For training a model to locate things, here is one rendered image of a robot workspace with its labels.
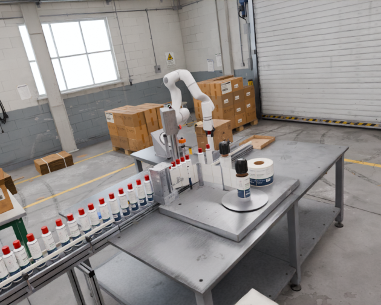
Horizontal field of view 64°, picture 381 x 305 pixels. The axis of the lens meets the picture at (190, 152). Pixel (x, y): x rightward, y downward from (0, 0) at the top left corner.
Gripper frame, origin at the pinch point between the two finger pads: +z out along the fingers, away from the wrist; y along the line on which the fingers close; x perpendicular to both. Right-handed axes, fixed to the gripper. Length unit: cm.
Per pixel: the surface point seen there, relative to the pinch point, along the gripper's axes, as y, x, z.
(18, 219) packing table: -94, -153, 37
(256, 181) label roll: 73, -39, 16
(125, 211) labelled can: 17, -116, 17
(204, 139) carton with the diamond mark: -17.4, 11.4, 9.9
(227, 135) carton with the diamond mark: -4.2, 32.8, 11.5
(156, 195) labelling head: 23, -92, 14
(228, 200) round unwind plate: 68, -67, 19
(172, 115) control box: 15, -57, -34
